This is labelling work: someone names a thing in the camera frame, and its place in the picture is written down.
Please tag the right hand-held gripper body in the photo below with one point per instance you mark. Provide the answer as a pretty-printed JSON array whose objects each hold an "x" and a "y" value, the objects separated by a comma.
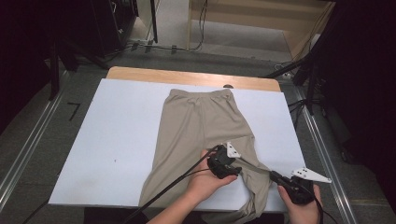
[{"x": 303, "y": 185}]

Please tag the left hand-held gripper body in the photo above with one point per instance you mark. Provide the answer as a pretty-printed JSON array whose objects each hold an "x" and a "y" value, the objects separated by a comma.
[{"x": 221, "y": 160}]

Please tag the beige pants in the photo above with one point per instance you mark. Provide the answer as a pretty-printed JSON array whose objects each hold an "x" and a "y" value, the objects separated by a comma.
[{"x": 193, "y": 130}]

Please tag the person's right hand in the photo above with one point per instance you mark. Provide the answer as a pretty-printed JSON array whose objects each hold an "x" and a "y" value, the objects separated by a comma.
[{"x": 300, "y": 211}]

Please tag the person's left hand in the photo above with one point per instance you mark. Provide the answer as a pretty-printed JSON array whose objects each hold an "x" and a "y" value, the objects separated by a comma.
[{"x": 205, "y": 182}]

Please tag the dark round table knob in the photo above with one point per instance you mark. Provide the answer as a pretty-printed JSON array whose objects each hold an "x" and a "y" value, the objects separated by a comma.
[{"x": 228, "y": 86}]

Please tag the wooden table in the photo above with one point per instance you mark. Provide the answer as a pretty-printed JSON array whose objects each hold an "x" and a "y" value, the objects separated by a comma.
[{"x": 186, "y": 76}]

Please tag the black tripod stand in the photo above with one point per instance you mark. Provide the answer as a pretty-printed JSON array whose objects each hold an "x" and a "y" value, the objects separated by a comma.
[{"x": 306, "y": 81}]

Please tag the white table cover board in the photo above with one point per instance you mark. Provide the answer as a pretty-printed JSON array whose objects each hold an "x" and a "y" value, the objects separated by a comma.
[{"x": 118, "y": 140}]

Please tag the dark curtain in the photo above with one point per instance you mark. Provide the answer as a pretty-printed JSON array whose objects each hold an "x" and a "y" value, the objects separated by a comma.
[
  {"x": 364, "y": 77},
  {"x": 21, "y": 62}
]

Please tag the light wooden furniture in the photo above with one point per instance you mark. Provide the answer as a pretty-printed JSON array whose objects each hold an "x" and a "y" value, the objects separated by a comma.
[{"x": 258, "y": 18}]

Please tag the black upright pole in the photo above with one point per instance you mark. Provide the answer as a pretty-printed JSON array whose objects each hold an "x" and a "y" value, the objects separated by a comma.
[{"x": 154, "y": 20}]

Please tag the black cabinet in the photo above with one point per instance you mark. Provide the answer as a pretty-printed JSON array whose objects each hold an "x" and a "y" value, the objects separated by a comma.
[{"x": 112, "y": 25}]

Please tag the metal floor rail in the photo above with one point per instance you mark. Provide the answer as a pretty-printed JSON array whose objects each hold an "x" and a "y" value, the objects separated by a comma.
[
  {"x": 31, "y": 140},
  {"x": 323, "y": 149}
]

